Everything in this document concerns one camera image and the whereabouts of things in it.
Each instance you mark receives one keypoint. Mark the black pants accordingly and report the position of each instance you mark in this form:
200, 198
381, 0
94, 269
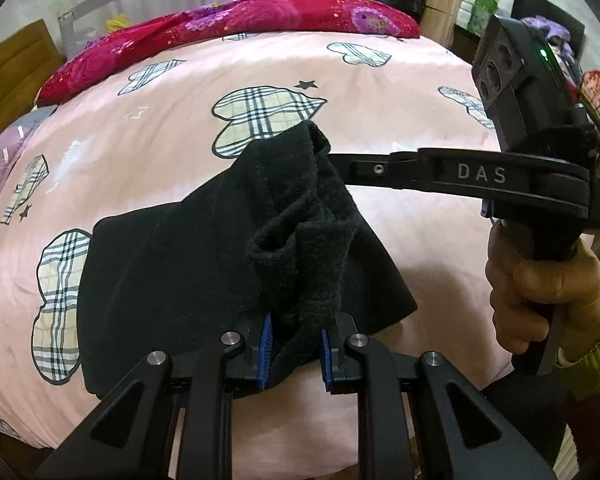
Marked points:
180, 260

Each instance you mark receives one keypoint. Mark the stack of tissue packs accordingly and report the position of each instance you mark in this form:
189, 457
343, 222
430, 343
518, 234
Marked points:
475, 5

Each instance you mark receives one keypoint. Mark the person's right hand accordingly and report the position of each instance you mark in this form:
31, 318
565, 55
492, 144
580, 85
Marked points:
530, 285

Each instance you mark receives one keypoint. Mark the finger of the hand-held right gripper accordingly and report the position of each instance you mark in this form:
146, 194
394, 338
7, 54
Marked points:
375, 170

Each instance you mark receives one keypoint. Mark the red floral quilt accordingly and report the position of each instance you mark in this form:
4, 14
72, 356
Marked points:
255, 17

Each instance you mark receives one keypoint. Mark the purple grey patchwork pillow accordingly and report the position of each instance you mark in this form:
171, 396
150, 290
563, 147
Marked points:
10, 142

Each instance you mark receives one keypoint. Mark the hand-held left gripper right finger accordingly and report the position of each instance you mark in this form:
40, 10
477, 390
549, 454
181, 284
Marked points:
326, 360

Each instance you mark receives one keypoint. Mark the person's dark clothing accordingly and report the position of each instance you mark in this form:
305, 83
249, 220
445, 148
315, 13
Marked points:
595, 425

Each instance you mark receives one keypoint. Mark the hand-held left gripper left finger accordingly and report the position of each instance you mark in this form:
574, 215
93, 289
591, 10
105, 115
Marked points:
265, 355

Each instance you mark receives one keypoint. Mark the wooden headboard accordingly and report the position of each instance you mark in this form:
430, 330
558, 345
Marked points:
15, 75

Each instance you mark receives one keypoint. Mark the black panel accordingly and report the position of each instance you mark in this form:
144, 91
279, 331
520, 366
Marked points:
525, 0

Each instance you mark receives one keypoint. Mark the yellow cloth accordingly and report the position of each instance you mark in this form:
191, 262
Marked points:
116, 24

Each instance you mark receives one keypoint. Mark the pink patterned bed sheet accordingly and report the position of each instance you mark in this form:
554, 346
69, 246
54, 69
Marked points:
380, 100

